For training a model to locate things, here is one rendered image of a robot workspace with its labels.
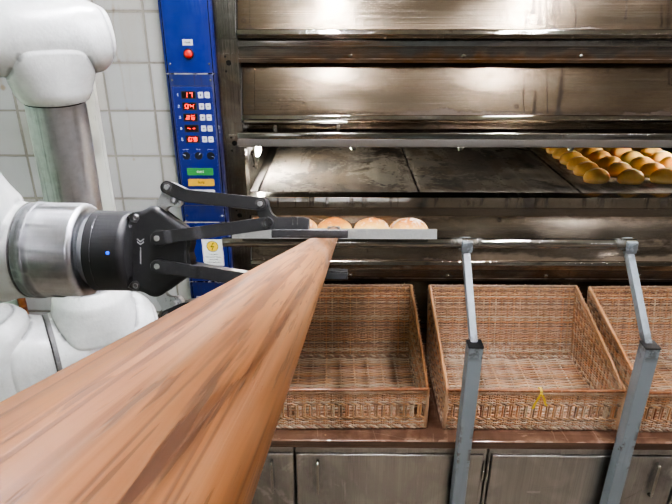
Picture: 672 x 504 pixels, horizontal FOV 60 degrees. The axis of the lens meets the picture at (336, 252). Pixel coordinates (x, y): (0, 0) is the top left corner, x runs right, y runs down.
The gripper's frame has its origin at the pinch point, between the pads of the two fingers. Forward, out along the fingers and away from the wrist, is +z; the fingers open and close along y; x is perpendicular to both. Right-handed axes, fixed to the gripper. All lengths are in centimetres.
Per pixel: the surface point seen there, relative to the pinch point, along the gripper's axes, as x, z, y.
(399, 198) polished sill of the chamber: -151, 22, -11
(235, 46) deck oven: -133, -32, -58
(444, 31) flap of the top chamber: -127, 33, -61
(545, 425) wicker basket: -126, 67, 60
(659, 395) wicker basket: -120, 99, 49
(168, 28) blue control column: -128, -52, -62
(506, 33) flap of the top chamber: -128, 52, -61
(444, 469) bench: -126, 36, 75
